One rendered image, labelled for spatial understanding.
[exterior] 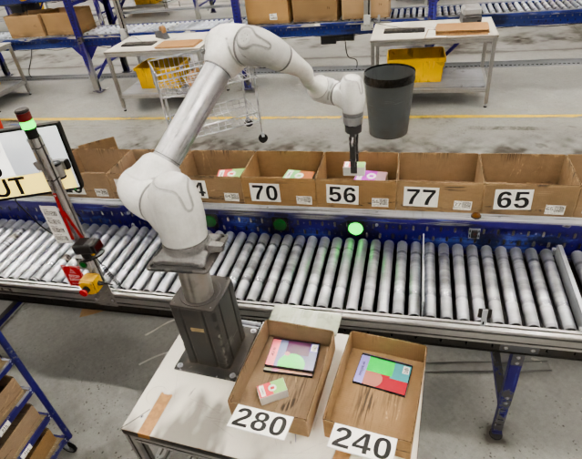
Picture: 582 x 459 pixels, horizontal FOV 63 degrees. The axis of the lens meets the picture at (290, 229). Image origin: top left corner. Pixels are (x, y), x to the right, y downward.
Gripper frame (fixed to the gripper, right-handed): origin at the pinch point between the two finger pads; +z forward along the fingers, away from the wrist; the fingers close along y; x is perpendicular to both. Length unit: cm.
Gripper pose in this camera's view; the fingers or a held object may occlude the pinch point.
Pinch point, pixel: (354, 164)
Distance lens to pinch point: 224.6
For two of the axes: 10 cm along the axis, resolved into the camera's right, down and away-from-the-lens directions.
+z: 1.1, 8.0, 5.9
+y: 2.2, -5.9, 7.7
